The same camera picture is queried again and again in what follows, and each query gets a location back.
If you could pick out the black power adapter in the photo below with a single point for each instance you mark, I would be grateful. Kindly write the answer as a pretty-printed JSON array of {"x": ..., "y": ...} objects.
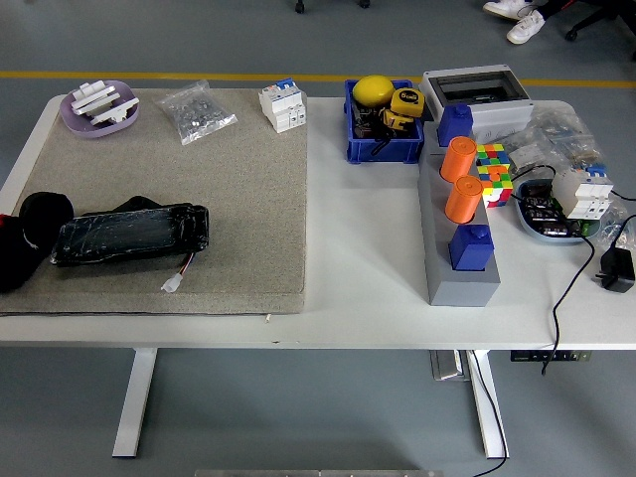
[{"x": 616, "y": 270}]

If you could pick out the orange cylinder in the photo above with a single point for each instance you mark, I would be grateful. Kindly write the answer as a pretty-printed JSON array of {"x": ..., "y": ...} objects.
[
  {"x": 463, "y": 201},
  {"x": 458, "y": 159}
]

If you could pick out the grey holder block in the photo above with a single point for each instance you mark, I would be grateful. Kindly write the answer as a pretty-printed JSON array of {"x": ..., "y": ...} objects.
[{"x": 462, "y": 290}]

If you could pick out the small clear bag of parts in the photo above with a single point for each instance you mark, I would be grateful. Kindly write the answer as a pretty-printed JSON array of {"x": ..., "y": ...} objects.
[{"x": 618, "y": 211}]

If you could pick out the dark electronic parts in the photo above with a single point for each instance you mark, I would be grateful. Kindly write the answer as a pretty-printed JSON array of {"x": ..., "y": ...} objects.
[{"x": 539, "y": 208}]

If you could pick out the black display panel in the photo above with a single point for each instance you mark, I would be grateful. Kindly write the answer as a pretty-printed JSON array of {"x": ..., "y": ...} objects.
[{"x": 129, "y": 233}]

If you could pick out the grey metal control box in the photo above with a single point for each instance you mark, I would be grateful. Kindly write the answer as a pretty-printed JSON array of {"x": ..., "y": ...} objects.
[{"x": 447, "y": 365}]

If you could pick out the large clear bag of parts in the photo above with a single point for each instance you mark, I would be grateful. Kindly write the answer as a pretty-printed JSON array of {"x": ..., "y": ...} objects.
[{"x": 561, "y": 131}]

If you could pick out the white plastic rail piece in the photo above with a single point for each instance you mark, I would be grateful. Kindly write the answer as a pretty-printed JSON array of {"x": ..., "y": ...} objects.
[
  {"x": 97, "y": 99},
  {"x": 114, "y": 111},
  {"x": 93, "y": 88}
]

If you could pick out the blue block with knob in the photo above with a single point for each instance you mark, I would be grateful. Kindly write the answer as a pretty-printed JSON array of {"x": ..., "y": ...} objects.
[
  {"x": 469, "y": 251},
  {"x": 454, "y": 126}
]

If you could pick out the grey enclosure box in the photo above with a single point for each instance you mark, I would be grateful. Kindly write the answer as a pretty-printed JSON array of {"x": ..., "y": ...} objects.
[{"x": 502, "y": 116}]

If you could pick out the purple tray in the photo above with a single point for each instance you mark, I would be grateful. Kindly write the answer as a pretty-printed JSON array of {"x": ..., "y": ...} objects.
[{"x": 79, "y": 126}]

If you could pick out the yellow round object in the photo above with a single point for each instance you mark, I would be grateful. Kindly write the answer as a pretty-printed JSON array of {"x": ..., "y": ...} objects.
[{"x": 372, "y": 91}]

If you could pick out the person's leg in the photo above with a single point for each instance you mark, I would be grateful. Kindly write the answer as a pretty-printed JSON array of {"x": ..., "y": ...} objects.
[{"x": 551, "y": 7}]

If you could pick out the clear bag of screws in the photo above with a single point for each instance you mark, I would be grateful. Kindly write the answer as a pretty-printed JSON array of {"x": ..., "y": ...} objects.
[{"x": 196, "y": 111}]

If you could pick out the grey-brown mat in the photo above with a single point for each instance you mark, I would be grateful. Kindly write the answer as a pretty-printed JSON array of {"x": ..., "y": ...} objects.
[{"x": 223, "y": 174}]

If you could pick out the white circuit breaker blue lever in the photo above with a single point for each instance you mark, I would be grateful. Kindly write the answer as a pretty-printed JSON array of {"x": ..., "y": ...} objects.
[
  {"x": 283, "y": 107},
  {"x": 581, "y": 194}
]

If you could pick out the black clip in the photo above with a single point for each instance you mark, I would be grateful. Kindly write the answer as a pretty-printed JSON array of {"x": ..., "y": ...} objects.
[{"x": 382, "y": 145}]

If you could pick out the blue plastic bin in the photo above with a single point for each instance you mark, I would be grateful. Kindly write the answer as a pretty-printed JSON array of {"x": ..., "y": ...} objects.
[{"x": 382, "y": 151}]

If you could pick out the multicolour puzzle cube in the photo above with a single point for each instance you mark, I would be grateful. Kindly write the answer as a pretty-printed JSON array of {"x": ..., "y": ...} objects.
[{"x": 494, "y": 169}]

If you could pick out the person's foot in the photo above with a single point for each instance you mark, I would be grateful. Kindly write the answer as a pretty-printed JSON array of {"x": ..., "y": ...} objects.
[
  {"x": 525, "y": 27},
  {"x": 503, "y": 9}
]

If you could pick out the black office chair base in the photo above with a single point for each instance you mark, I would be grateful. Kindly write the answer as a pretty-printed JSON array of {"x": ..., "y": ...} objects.
[{"x": 596, "y": 17}]

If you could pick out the light blue tray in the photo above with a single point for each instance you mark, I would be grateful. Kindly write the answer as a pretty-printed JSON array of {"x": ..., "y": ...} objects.
[{"x": 551, "y": 239}]

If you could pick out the white table leg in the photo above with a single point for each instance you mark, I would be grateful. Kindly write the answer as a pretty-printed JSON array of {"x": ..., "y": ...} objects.
[
  {"x": 136, "y": 397},
  {"x": 483, "y": 387}
]

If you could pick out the dark brown part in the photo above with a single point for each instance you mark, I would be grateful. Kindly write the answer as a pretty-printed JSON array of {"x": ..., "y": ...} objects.
[{"x": 365, "y": 124}]

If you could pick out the black rag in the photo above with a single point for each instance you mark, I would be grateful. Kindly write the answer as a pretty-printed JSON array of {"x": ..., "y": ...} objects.
[{"x": 45, "y": 208}]

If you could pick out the black table control panel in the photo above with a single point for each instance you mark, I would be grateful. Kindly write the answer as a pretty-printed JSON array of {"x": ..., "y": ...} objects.
[{"x": 551, "y": 356}]

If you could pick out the yellow black tape measure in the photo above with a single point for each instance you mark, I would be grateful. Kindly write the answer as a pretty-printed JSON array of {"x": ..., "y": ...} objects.
[{"x": 408, "y": 102}]

